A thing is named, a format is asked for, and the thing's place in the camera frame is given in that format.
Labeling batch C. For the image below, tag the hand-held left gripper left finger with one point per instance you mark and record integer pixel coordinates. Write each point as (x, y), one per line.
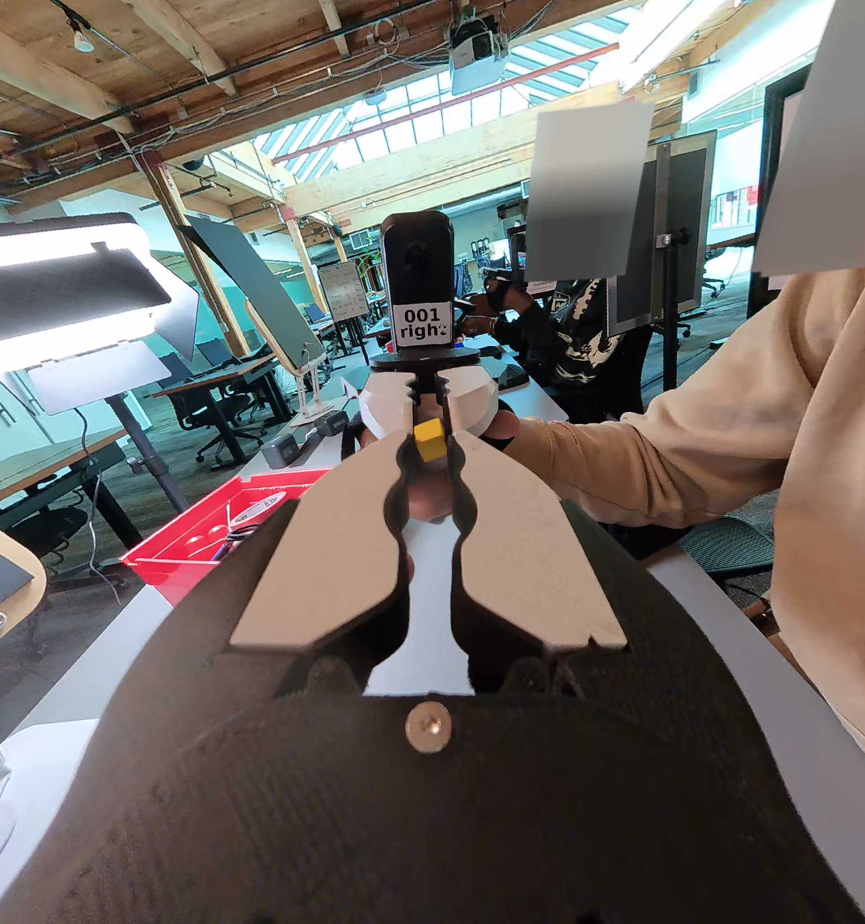
(324, 563)

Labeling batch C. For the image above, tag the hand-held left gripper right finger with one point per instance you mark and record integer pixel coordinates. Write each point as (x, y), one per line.
(533, 570)

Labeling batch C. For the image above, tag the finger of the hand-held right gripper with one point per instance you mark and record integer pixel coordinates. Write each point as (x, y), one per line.
(385, 404)
(472, 401)

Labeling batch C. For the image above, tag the small yellow cube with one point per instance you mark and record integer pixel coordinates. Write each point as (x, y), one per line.
(429, 437)

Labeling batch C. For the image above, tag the red tape roll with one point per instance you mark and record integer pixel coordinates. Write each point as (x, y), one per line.
(248, 514)

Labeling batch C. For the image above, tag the red plastic bin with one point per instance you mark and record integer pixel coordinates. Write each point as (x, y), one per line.
(165, 570)

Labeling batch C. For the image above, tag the person's right forearm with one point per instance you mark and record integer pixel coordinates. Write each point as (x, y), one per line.
(656, 462)

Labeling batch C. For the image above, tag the person's right hand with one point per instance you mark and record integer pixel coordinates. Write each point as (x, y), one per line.
(432, 498)

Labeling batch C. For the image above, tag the black mesh armrest pad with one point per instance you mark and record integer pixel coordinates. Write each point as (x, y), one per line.
(513, 379)

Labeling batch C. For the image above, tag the black box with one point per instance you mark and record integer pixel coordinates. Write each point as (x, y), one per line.
(331, 424)

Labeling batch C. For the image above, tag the grey table with wooden edge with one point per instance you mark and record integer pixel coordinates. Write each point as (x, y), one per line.
(540, 404)

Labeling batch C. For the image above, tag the wooden easel stand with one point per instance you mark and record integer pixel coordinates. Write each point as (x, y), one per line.
(309, 415)

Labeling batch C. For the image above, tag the easel whiteboard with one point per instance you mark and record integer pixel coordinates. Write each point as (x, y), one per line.
(344, 292)

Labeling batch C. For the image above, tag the dark grey box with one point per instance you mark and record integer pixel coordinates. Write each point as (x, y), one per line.
(280, 449)

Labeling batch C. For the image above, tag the grey upright panel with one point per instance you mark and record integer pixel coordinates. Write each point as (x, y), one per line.
(252, 281)

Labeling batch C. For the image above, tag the background wooden desk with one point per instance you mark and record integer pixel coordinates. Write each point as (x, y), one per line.
(215, 379)
(42, 462)

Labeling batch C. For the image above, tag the black office chair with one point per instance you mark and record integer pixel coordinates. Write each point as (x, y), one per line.
(208, 411)

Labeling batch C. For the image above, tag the black panel on tripod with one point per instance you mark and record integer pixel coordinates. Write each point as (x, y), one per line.
(685, 216)

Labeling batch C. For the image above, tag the studio light panel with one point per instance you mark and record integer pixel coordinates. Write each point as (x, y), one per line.
(100, 375)

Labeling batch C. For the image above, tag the person's beige hoodie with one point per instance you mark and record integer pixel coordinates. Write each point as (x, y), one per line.
(836, 469)

